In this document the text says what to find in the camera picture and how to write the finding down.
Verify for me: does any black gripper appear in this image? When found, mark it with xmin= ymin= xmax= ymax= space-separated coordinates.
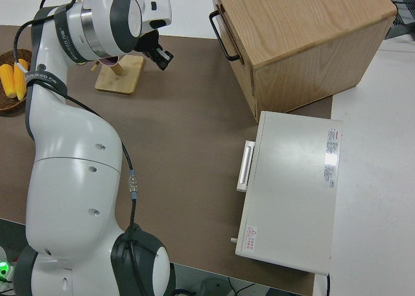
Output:
xmin=135 ymin=28 xmax=175 ymax=71

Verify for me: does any wooden drawer with black handle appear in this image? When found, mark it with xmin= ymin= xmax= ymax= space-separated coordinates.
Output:
xmin=209 ymin=3 xmax=255 ymax=73

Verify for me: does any wooden mug tree stand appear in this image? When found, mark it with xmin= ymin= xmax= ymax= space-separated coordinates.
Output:
xmin=90 ymin=54 xmax=145 ymax=95

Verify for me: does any pink mug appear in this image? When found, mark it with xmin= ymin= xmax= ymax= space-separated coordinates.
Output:
xmin=97 ymin=56 xmax=121 ymax=67

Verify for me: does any yellow corn cob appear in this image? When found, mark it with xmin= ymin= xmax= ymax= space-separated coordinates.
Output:
xmin=13 ymin=58 xmax=29 ymax=102
xmin=0 ymin=63 xmax=16 ymax=99

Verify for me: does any wooden cabinet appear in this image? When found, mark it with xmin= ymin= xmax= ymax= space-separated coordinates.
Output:
xmin=209 ymin=0 xmax=398 ymax=117

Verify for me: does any round wicker basket tray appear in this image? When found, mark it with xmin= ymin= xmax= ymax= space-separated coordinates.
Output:
xmin=0 ymin=49 xmax=34 ymax=117

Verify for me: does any white toaster oven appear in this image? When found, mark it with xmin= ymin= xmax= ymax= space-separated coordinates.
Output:
xmin=230 ymin=110 xmax=344 ymax=275

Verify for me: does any white device with green light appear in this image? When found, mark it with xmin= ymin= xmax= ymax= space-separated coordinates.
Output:
xmin=0 ymin=244 xmax=16 ymax=292

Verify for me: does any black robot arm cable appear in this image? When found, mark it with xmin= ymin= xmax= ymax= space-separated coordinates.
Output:
xmin=12 ymin=0 xmax=147 ymax=296

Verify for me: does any black floor cable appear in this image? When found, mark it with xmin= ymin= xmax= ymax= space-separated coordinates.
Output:
xmin=226 ymin=276 xmax=262 ymax=296

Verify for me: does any black metal frame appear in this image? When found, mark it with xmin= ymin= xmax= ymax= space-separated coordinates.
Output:
xmin=379 ymin=0 xmax=415 ymax=41

